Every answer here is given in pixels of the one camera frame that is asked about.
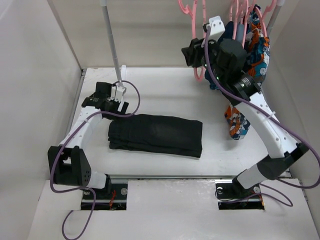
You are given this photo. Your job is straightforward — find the grey blue hanging garment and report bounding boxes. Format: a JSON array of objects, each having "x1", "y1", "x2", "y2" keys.
[{"x1": 235, "y1": 23, "x2": 246, "y2": 46}]

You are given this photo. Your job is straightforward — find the patterned orange teal garment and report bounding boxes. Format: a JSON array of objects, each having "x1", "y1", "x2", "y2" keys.
[{"x1": 224, "y1": 11, "x2": 270, "y2": 140}]

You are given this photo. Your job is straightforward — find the white rack left foot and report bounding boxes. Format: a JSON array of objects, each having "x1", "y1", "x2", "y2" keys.
[{"x1": 120, "y1": 65, "x2": 127, "y2": 83}]

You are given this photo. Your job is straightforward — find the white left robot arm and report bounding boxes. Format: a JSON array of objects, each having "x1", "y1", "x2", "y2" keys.
[{"x1": 47, "y1": 82, "x2": 129, "y2": 199}]

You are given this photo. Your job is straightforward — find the silver rack pole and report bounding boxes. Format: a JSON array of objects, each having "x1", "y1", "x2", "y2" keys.
[
  {"x1": 267, "y1": 0, "x2": 286, "y2": 30},
  {"x1": 100, "y1": 0, "x2": 123, "y2": 87}
]

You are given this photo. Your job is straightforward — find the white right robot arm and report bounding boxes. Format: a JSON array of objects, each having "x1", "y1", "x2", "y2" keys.
[{"x1": 181, "y1": 38, "x2": 309, "y2": 197}]

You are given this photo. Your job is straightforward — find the silver rack left pole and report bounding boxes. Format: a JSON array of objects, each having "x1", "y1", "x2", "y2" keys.
[{"x1": 100, "y1": 0, "x2": 123, "y2": 87}]

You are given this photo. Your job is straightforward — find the navy blue hanging garment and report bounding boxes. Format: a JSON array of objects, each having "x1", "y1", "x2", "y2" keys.
[{"x1": 204, "y1": 21, "x2": 234, "y2": 90}]

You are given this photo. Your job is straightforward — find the black trousers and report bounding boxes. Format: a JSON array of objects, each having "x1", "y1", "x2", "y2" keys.
[{"x1": 108, "y1": 114, "x2": 203, "y2": 158}]

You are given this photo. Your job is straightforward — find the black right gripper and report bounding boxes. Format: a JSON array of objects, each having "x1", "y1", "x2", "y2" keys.
[{"x1": 181, "y1": 33, "x2": 227, "y2": 84}]

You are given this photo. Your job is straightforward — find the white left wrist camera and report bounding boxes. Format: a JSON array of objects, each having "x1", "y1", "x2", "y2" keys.
[{"x1": 110, "y1": 83, "x2": 127, "y2": 103}]

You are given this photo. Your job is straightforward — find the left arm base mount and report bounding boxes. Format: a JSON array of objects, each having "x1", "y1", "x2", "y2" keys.
[{"x1": 80, "y1": 181, "x2": 128, "y2": 211}]

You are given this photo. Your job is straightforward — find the silver rack right pole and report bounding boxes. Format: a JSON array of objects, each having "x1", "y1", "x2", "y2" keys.
[{"x1": 267, "y1": 0, "x2": 286, "y2": 30}]

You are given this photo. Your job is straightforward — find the pink hanger with patterned garment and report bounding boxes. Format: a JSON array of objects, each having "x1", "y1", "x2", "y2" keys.
[{"x1": 249, "y1": 0, "x2": 275, "y2": 37}]

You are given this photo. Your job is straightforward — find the pink hanger with navy garment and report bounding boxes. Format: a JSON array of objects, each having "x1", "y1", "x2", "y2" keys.
[{"x1": 229, "y1": 0, "x2": 249, "y2": 46}]

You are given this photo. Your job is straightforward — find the metal rail strip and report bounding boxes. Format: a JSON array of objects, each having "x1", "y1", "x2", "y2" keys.
[{"x1": 110, "y1": 174, "x2": 235, "y2": 180}]

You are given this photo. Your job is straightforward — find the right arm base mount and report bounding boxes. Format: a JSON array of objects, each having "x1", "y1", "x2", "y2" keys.
[{"x1": 215, "y1": 182, "x2": 265, "y2": 210}]

